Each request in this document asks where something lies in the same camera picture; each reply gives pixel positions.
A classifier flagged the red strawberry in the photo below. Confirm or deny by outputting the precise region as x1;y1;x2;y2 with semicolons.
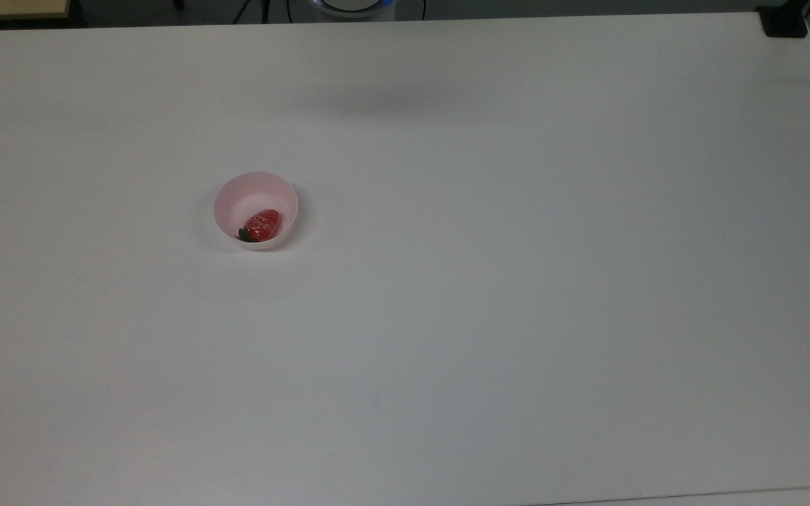
238;209;283;243

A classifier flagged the pink plastic bowl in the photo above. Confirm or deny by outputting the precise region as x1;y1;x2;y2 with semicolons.
213;171;300;252

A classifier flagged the black table clamp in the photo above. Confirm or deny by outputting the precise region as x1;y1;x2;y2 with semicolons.
756;0;810;39

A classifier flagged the light wooden table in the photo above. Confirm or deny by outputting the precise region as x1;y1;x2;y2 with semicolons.
0;0;72;22

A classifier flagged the white robot base blue ring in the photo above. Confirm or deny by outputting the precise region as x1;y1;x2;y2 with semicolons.
309;0;397;20

